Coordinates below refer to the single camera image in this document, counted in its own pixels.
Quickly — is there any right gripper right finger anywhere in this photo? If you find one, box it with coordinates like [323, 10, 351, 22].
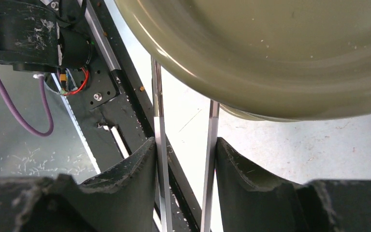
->
[216, 138, 371, 232]

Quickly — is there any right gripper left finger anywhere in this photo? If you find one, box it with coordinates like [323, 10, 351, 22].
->
[0, 137, 157, 232]

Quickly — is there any green three-tier serving stand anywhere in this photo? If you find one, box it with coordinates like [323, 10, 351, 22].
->
[115, 0, 371, 121]

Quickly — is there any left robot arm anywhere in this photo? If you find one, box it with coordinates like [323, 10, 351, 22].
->
[0, 0, 94, 73]

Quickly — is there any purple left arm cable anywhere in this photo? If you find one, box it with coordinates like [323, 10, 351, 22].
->
[0, 64, 54, 138]

